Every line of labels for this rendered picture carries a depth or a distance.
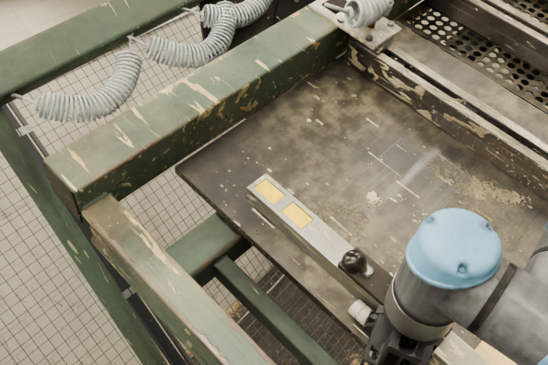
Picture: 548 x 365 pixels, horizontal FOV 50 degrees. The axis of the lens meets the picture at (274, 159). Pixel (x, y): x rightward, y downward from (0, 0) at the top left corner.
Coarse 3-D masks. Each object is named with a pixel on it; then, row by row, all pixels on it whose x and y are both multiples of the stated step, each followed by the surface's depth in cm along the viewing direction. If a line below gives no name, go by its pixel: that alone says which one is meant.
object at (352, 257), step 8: (344, 256) 87; (352, 256) 86; (360, 256) 87; (344, 264) 87; (352, 264) 86; (360, 264) 86; (368, 264) 97; (352, 272) 87; (360, 272) 87; (368, 272) 96
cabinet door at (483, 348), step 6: (480, 342) 94; (480, 348) 94; (486, 348) 94; (492, 348) 94; (480, 354) 93; (486, 354) 93; (492, 354) 93; (498, 354) 93; (492, 360) 92; (498, 360) 92; (504, 360) 92; (510, 360) 93
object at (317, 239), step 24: (288, 192) 107; (312, 216) 105; (312, 240) 101; (336, 240) 102; (336, 264) 99; (360, 288) 97; (456, 336) 92; (432, 360) 92; (456, 360) 90; (480, 360) 90
